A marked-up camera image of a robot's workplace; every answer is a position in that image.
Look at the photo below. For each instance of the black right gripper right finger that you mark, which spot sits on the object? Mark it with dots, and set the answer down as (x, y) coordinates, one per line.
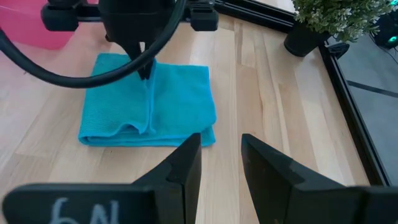
(280, 199)

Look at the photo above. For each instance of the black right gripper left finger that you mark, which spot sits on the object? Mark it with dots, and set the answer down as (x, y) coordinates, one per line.
(168, 199)

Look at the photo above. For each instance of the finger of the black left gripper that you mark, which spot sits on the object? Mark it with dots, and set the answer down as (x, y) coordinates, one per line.
(136, 54)
(150, 71)

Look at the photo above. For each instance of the teal microfiber towel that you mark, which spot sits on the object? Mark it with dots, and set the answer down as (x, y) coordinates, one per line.
(174, 105)

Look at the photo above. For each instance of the pink plastic basket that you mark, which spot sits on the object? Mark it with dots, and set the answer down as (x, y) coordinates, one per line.
(25, 28)

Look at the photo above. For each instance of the green potted plant black pot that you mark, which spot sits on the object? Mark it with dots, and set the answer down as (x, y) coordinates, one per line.
(335, 15)

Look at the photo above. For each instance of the black device with teal lights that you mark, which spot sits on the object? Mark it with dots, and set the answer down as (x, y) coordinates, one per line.
(387, 31)

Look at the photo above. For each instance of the black aluminium table frame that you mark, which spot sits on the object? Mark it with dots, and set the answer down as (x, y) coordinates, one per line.
(358, 124)

